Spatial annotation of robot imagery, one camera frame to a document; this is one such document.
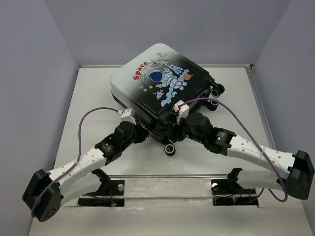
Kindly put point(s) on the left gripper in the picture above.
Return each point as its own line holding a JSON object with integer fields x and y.
{"x": 141, "y": 132}

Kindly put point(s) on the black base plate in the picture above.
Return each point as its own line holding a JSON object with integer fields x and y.
{"x": 109, "y": 194}
{"x": 225, "y": 195}

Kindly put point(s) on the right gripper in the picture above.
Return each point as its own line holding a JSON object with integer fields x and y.
{"x": 177, "y": 128}

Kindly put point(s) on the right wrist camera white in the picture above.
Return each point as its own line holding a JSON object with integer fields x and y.
{"x": 181, "y": 109}

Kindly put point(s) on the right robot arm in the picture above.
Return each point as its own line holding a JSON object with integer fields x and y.
{"x": 292, "y": 172}

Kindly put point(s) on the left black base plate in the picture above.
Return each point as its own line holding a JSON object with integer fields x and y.
{"x": 109, "y": 194}

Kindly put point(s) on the black and white suitcase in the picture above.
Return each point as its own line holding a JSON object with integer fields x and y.
{"x": 153, "y": 82}

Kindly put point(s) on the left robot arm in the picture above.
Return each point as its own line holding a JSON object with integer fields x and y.
{"x": 45, "y": 191}

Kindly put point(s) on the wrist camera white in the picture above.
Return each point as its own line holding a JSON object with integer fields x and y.
{"x": 181, "y": 109}
{"x": 127, "y": 115}

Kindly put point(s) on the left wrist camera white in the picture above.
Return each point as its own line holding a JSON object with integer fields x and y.
{"x": 127, "y": 115}

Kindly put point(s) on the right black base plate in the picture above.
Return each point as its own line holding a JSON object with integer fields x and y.
{"x": 225, "y": 195}

